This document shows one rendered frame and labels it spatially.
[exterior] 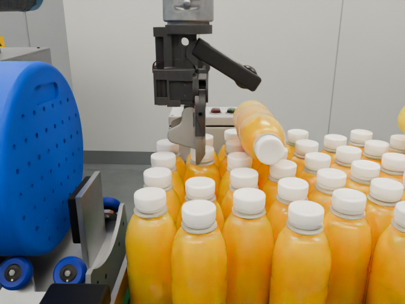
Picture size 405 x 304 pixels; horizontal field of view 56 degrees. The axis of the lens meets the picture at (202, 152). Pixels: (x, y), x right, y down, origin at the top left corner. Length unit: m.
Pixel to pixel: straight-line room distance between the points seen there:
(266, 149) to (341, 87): 2.98
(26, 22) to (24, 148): 1.81
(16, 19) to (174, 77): 1.80
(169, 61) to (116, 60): 2.87
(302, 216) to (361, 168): 0.18
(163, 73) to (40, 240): 0.29
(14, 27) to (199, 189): 1.94
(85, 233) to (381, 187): 0.41
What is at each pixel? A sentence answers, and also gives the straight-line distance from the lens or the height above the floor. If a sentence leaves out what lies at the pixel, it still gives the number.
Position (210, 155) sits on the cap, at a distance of 0.61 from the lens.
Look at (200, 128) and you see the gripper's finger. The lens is 0.57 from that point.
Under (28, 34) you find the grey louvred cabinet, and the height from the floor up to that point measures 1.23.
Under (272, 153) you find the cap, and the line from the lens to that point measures 0.52.
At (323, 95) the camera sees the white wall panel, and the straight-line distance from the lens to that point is 3.45.
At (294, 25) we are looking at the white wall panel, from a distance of 3.34.
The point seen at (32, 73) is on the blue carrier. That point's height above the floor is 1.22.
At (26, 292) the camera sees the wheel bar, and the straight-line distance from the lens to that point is 0.61.
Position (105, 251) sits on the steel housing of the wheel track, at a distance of 0.67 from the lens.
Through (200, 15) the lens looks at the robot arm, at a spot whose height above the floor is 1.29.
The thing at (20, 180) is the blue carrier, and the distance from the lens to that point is 0.52.
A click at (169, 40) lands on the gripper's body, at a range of 0.58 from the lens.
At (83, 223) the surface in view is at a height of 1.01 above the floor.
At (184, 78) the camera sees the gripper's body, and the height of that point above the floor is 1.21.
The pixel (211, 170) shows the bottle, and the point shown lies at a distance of 0.62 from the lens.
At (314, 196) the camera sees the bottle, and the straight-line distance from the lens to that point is 0.55.
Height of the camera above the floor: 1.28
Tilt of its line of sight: 19 degrees down
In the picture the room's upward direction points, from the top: straight up
